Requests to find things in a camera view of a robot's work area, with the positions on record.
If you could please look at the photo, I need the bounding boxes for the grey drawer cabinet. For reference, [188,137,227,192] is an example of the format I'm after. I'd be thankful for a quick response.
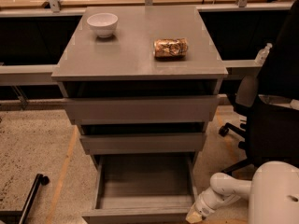
[50,5,229,170]

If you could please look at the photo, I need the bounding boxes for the black office chair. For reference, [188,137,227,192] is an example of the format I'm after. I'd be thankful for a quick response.
[219,0,299,175]

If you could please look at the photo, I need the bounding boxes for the white ceramic bowl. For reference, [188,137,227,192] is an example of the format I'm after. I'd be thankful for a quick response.
[87,13,119,38]

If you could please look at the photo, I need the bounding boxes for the grey bottom drawer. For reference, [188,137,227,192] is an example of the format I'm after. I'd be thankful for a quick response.
[82,153,197,224]

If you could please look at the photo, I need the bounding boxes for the black metal stand leg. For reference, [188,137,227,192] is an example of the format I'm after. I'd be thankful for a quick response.
[0,174,50,224]

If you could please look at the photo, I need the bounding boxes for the grey drawer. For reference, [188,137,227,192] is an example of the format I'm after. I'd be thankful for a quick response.
[80,133,206,155]
[65,95,219,124]
[82,153,197,224]

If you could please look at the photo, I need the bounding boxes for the grey top drawer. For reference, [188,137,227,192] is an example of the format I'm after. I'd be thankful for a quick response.
[65,95,219,124]

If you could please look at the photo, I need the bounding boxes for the grey middle drawer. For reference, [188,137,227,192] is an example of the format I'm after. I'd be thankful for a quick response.
[80,133,206,155]

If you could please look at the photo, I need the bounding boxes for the clear plastic bottle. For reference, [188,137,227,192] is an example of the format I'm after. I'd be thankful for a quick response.
[254,43,273,65]

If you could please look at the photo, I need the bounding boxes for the long grey desk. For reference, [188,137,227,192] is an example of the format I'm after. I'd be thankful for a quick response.
[0,2,292,86]

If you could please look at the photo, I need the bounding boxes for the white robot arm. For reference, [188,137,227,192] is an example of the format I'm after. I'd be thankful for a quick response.
[186,161,299,224]

